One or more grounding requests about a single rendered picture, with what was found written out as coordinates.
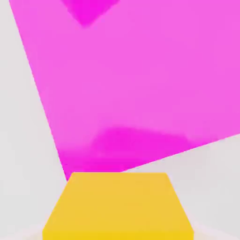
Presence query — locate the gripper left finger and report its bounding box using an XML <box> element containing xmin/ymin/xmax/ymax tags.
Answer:
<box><xmin>11</xmin><ymin>227</ymin><xmax>44</xmax><ymax>240</ymax></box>

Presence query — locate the small yellow cube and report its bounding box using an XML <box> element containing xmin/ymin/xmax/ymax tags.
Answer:
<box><xmin>42</xmin><ymin>172</ymin><xmax>195</xmax><ymax>240</ymax></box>

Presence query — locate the large magenta box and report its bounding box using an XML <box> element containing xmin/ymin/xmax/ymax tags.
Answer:
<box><xmin>8</xmin><ymin>0</ymin><xmax>240</xmax><ymax>182</ymax></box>

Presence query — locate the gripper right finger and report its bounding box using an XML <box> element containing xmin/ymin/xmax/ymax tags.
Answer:
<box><xmin>193</xmin><ymin>226</ymin><xmax>225</xmax><ymax>240</ymax></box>

